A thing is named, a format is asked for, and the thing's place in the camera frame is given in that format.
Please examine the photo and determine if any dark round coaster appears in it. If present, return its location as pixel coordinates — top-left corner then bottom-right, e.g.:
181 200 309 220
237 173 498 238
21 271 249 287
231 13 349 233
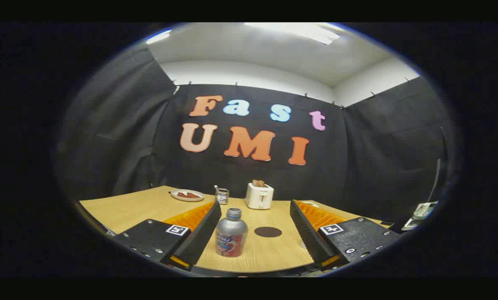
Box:
254 226 283 238

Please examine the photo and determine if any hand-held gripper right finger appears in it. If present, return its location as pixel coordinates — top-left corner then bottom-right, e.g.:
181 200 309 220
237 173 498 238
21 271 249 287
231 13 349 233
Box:
290 199 401 269

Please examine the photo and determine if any grey device on stand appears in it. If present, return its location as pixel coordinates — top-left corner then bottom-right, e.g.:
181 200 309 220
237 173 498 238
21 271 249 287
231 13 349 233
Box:
401 201 439 232

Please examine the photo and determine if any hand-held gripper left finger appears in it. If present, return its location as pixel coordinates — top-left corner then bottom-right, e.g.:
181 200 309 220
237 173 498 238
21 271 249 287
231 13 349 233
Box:
113 201 223 271

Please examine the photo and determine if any silver juice bottle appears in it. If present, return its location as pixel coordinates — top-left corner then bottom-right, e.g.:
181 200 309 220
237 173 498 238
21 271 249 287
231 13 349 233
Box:
215 207 248 258

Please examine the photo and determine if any white oval plate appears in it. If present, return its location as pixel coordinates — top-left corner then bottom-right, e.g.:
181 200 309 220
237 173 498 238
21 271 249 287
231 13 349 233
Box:
169 189 205 202

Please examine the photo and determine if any white toaster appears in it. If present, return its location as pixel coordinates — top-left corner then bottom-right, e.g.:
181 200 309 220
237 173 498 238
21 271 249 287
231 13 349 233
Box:
245 182 275 210

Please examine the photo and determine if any wooden table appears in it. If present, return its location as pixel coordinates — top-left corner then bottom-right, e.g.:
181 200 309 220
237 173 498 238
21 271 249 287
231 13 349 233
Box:
79 185 393 273

